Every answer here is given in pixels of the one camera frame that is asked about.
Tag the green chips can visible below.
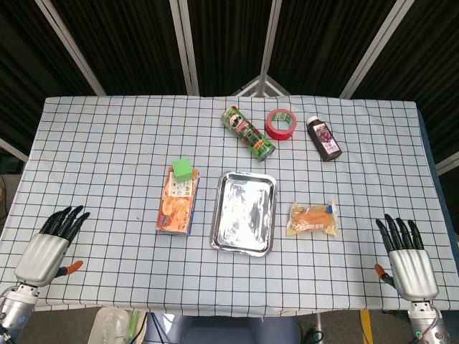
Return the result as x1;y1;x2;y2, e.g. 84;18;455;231
220;105;276;163

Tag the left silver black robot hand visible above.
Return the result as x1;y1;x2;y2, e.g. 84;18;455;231
14;205;91;288

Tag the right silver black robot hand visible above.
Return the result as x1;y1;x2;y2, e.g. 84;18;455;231
374;214;439;301

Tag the clear plastic bottle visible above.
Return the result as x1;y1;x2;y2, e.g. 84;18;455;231
87;307;130;344

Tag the green cube block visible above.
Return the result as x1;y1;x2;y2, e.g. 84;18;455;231
171;156;194;181

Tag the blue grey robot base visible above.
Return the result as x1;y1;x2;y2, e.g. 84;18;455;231
146;312;300;344

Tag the orange snack packet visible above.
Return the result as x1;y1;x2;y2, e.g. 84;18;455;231
285;199;339;238

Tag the orange snack box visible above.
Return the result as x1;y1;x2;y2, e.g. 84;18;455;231
155;166;201;236

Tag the blue checked tablecloth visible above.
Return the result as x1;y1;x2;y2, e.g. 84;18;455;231
0;93;459;318

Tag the rectangular metal tray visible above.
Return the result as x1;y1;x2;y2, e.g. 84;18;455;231
209;170;279;258

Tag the dark purple juice bottle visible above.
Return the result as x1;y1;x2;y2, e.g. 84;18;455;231
306;116;342;163

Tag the red tape roll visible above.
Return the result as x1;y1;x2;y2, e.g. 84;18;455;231
265;108;298;141

